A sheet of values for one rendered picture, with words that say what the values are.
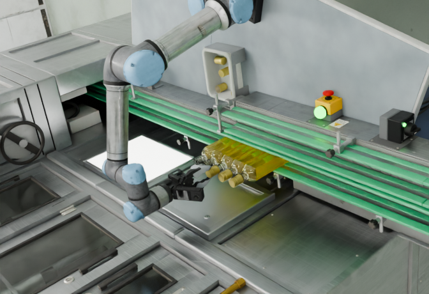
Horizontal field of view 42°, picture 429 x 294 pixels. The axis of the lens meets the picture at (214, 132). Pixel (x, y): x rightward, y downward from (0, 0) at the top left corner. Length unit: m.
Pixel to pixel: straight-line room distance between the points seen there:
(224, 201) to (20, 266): 0.78
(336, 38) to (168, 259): 0.95
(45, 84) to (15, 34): 2.93
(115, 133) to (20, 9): 3.83
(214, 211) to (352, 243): 0.51
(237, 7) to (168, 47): 0.29
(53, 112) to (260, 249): 1.33
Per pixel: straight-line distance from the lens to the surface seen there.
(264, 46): 2.27
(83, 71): 2.87
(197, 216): 2.11
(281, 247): 1.97
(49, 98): 2.81
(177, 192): 2.01
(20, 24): 5.70
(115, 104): 1.94
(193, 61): 2.66
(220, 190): 2.25
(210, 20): 1.93
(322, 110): 2.03
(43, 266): 2.15
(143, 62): 1.77
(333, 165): 1.96
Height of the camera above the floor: 2.26
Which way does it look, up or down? 34 degrees down
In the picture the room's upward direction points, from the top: 116 degrees counter-clockwise
